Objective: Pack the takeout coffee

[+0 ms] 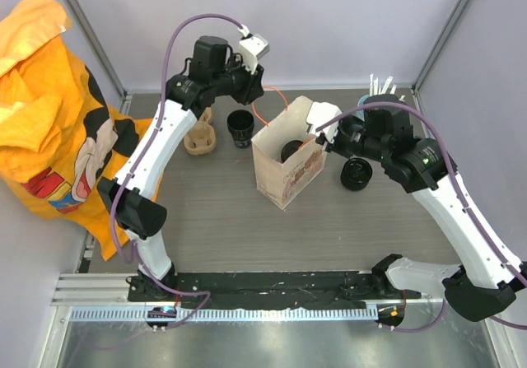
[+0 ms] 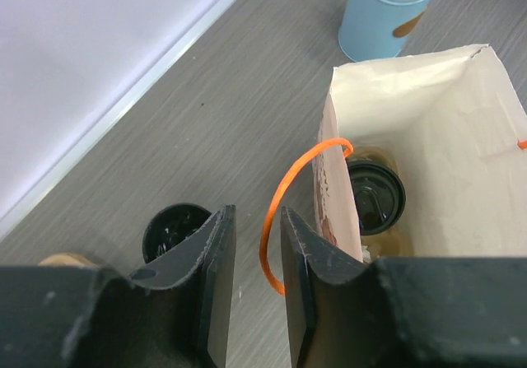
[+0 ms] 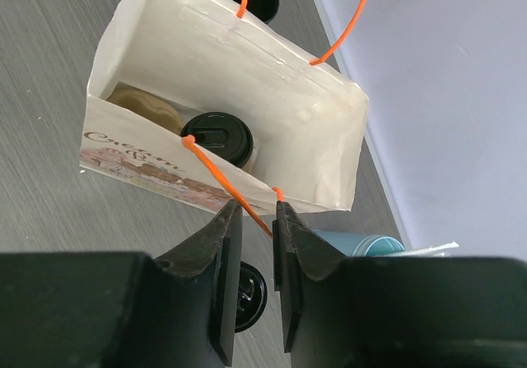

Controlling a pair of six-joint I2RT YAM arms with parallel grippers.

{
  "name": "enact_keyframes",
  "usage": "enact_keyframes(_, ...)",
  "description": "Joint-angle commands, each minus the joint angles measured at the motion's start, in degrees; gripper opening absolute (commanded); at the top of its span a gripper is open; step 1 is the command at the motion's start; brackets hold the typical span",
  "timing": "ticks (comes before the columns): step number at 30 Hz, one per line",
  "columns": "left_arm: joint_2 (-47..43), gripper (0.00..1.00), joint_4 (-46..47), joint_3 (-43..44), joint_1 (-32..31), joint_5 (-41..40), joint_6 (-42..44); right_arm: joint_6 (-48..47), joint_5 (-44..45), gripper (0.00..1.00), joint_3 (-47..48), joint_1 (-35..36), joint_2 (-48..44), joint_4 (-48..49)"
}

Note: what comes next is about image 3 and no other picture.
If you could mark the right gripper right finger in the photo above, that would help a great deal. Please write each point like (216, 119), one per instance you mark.
(340, 311)

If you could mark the light blue straw tin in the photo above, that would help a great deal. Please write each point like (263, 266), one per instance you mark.
(357, 245)

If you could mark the black cup lid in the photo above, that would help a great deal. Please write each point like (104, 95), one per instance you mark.
(223, 134)

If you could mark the brown pulp cup carrier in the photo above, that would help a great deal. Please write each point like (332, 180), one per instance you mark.
(148, 106)

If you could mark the paper bag with orange handles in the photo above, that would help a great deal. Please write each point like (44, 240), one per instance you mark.
(306, 118)

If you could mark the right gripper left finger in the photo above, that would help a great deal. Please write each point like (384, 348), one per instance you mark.
(125, 309)

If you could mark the black cup with lid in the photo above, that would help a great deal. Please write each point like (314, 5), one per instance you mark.
(252, 297)

